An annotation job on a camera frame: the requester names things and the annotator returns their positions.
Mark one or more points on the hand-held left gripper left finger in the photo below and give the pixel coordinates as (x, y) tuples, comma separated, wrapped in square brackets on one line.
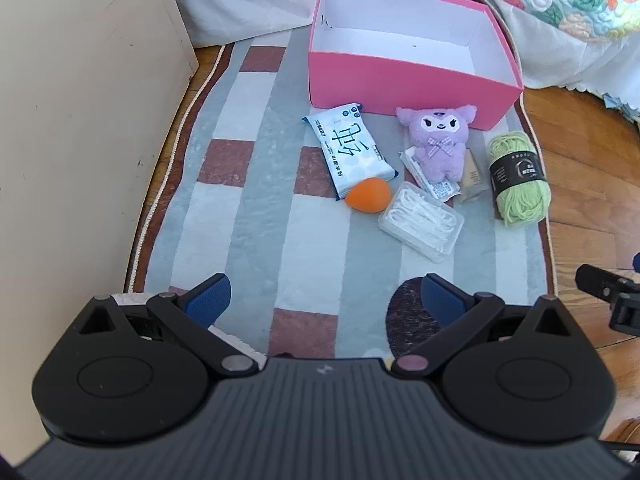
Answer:
[(210, 297)]

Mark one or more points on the floral quilt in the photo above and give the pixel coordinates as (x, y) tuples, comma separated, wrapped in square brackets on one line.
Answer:
[(575, 5)]

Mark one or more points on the cream cabinet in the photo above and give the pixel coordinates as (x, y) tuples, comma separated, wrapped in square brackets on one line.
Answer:
[(75, 110)]

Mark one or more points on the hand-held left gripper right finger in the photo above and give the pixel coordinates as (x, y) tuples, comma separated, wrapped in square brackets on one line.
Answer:
[(440, 300)]

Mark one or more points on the beige foundation bottle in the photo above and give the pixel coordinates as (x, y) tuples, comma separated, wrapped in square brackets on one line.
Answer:
[(472, 180)]

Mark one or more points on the small white printed packet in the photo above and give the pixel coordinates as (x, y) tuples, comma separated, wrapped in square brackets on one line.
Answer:
[(442, 191)]

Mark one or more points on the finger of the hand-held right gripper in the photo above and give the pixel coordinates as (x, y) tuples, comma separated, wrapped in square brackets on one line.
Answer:
[(597, 280)]

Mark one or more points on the checked grey red rug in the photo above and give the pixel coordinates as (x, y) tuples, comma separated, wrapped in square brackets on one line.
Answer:
[(250, 210)]

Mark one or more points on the pink cardboard box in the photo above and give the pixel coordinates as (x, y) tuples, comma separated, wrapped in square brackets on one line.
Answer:
[(400, 85)]

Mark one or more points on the green yarn skein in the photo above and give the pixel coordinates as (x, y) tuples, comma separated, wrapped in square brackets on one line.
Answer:
[(520, 200)]

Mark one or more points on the blue white wet wipes packet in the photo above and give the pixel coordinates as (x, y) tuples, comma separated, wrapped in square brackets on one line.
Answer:
[(350, 155)]

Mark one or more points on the purple plush toy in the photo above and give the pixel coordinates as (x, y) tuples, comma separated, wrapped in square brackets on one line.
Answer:
[(440, 145)]

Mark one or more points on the clear floss pick box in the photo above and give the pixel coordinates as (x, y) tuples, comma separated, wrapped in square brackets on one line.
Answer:
[(422, 220)]

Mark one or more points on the orange makeup sponge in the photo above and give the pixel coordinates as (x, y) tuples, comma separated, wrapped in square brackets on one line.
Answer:
[(367, 195)]

